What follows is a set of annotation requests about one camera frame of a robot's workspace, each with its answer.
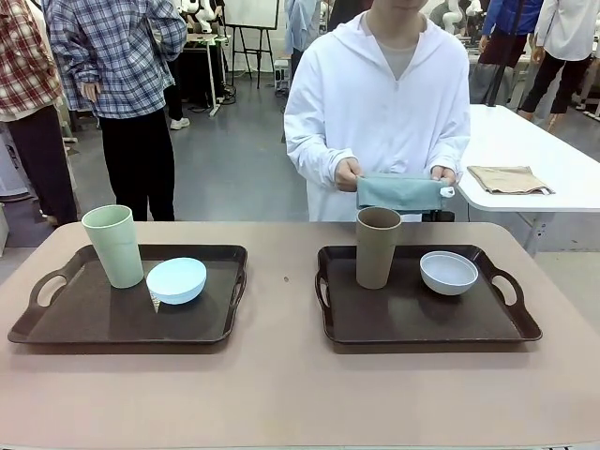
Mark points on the person's left hand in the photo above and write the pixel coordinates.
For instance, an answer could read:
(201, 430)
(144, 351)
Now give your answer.
(444, 173)

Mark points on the person's right hand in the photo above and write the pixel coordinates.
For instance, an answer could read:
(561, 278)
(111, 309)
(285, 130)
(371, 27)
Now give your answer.
(346, 175)

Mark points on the teal cloth mat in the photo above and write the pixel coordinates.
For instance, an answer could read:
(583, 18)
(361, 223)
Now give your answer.
(398, 192)

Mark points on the beige cloth mat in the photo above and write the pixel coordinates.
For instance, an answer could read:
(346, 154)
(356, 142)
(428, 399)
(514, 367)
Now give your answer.
(511, 180)

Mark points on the brown tall cup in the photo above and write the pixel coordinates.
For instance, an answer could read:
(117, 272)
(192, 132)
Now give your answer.
(377, 253)

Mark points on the white bowl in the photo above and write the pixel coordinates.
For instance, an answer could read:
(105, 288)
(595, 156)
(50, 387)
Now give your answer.
(449, 276)

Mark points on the light blue bowl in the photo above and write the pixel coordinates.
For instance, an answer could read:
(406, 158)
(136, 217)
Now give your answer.
(178, 281)

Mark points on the pale green tall cup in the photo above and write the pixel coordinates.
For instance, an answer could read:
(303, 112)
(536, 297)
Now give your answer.
(115, 248)

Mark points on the person's right forearm white sleeve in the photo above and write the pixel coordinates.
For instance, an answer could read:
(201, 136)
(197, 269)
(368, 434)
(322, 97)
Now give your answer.
(311, 157)

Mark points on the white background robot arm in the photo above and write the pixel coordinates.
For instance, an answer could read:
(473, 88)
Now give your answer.
(452, 11)

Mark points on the person's left forearm white sleeve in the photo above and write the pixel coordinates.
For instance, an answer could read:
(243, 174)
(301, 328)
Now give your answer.
(452, 150)

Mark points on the dark brown tray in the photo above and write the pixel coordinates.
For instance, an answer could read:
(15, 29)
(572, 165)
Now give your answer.
(94, 321)
(422, 319)

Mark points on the person in white hoodie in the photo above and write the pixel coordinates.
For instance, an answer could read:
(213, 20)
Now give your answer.
(375, 108)

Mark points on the white side table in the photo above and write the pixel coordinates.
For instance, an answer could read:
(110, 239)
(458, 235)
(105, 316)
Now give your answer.
(529, 140)

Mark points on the black pole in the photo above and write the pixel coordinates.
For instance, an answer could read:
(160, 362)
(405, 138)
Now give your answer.
(498, 79)

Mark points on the person in light blue shirt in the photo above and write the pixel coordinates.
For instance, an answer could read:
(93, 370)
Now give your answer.
(297, 23)

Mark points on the person in blue jacket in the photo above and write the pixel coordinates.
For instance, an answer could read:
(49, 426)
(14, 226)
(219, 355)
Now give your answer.
(511, 19)

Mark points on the person in white shirt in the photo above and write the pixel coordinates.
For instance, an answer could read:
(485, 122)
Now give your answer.
(562, 33)

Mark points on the whiteboard on black easel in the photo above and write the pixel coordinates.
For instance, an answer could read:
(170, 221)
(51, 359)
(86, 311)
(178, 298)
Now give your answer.
(250, 11)

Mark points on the person in blue plaid shirt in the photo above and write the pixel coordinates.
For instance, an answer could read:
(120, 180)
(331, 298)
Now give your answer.
(117, 61)

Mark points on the person in red plaid shirt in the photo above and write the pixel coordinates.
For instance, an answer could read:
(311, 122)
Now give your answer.
(28, 94)

